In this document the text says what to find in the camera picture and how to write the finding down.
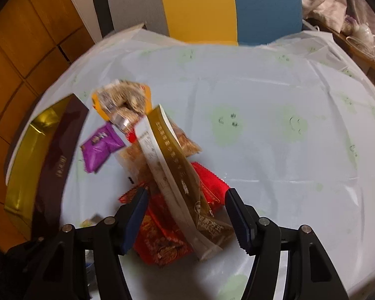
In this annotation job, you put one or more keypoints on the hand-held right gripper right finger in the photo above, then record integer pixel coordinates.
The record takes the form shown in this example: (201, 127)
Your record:
(237, 218)

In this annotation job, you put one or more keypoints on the tall gold snack packet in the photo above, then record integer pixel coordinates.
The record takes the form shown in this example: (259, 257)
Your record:
(172, 162)

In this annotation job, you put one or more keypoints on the grey yellow blue chair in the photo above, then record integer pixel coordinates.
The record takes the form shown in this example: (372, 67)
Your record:
(200, 6)

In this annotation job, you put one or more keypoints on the wooden side table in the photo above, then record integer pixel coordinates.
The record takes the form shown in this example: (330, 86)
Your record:
(372, 65)

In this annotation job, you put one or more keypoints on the orange-edged peanut snack packet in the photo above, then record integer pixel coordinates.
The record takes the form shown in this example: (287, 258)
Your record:
(125, 100)

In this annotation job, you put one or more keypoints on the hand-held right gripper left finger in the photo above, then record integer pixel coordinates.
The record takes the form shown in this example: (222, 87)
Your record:
(134, 222)

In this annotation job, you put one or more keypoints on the pale printed plastic tablecloth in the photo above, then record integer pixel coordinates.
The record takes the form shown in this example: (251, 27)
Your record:
(268, 100)

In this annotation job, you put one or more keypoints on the clear red-ended peanut bar packet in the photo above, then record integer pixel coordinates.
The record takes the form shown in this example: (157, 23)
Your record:
(134, 162)

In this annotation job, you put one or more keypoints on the purple snack packet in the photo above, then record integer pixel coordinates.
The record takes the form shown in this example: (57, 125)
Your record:
(100, 145)

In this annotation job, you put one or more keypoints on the brown box with gold lining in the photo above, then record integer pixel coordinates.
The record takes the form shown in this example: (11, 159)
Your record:
(28, 150)

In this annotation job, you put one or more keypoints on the light crumpled cloth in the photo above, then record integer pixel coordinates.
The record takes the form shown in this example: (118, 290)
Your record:
(325, 0)

